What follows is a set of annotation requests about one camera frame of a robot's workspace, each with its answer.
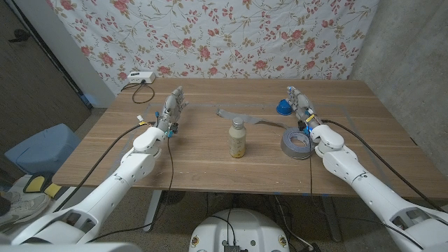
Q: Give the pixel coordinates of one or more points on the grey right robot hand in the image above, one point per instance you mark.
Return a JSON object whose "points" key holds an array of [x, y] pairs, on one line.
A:
{"points": [[302, 106]]}

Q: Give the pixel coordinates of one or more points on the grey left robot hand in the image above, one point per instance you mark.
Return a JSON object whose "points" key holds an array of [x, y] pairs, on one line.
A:
{"points": [[172, 108]]}

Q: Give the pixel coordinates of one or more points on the grey duct tape roll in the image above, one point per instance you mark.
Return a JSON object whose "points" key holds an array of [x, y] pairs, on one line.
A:
{"points": [[290, 150]]}

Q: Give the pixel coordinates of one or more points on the cream plastic drink bottle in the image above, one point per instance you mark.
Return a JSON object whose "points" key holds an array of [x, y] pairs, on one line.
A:
{"points": [[237, 143]]}

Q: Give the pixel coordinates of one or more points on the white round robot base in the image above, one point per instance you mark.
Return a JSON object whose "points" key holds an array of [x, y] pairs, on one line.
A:
{"points": [[245, 227]]}

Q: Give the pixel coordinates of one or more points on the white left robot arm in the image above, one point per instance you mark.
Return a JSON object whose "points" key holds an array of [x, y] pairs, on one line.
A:
{"points": [[105, 196]]}

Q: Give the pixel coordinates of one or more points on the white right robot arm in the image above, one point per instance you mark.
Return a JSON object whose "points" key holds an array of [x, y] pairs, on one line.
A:
{"points": [[367, 189]]}

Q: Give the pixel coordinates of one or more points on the blue bottle cap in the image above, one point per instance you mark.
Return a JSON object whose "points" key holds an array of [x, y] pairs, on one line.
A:
{"points": [[284, 108]]}

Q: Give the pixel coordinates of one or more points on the white power adapter box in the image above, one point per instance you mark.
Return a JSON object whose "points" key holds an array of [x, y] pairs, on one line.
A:
{"points": [[141, 77]]}

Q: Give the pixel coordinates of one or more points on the floral backdrop cloth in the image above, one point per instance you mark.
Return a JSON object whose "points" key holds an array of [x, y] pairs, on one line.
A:
{"points": [[210, 35]]}

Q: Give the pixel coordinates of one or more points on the white table leg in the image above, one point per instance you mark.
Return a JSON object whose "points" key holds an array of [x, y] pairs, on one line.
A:
{"points": [[153, 210], [332, 217]]}

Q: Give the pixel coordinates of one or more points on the blue plastic bin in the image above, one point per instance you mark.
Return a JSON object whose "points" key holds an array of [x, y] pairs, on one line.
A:
{"points": [[42, 147]]}

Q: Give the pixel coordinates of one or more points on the yellow black slipper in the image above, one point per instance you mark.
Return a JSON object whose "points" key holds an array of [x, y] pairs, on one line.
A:
{"points": [[52, 190], [35, 183]]}

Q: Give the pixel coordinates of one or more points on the black door hook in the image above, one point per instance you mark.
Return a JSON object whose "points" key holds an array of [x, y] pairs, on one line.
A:
{"points": [[19, 35]]}

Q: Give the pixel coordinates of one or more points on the white floor platform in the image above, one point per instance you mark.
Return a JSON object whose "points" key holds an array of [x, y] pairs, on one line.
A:
{"points": [[17, 185]]}

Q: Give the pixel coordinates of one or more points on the grey sneaker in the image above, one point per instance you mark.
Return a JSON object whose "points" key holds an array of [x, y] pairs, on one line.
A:
{"points": [[28, 206]]}

